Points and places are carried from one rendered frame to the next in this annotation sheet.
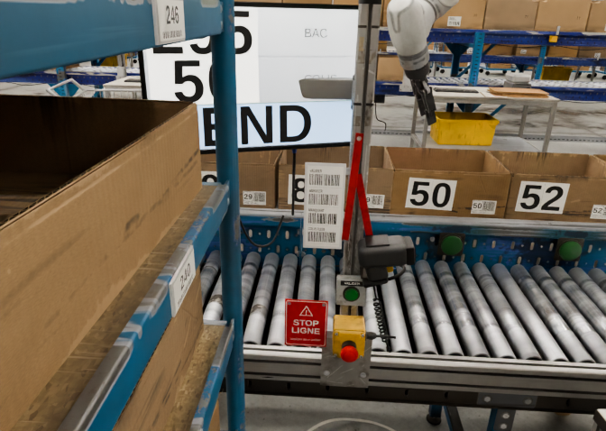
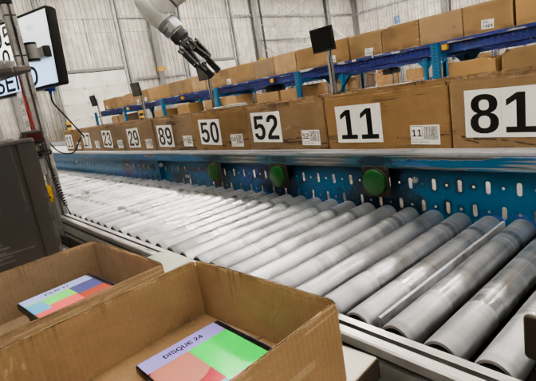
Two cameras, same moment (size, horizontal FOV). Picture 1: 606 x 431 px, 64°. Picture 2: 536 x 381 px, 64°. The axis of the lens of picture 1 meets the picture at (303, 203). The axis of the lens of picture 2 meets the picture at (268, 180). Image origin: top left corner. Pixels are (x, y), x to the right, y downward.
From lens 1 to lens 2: 2.04 m
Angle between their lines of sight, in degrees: 47
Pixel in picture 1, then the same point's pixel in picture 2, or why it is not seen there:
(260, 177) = (147, 129)
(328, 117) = (43, 70)
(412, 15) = (138, 1)
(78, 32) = not seen: outside the picture
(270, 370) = not seen: hidden behind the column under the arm
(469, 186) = (225, 122)
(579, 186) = (285, 112)
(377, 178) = (186, 123)
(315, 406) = not seen: hidden behind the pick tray
